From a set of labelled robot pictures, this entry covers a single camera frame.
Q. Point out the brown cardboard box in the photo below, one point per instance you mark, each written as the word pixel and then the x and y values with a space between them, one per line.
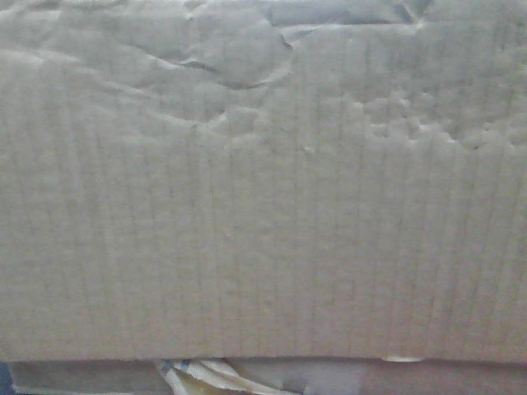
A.
pixel 393 375
pixel 185 179

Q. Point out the torn packing tape strip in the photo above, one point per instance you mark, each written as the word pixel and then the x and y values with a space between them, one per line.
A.
pixel 211 376

